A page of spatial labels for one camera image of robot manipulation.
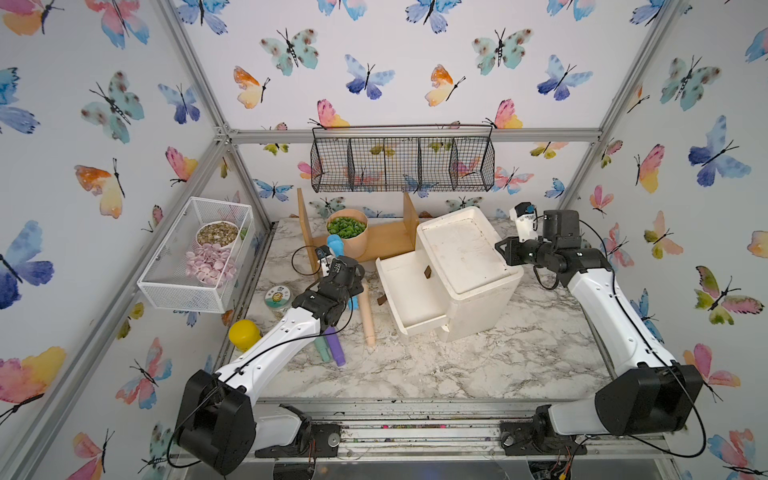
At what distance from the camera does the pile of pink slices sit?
64cm

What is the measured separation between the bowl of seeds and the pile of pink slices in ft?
0.12

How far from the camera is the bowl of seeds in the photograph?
705 millimetres
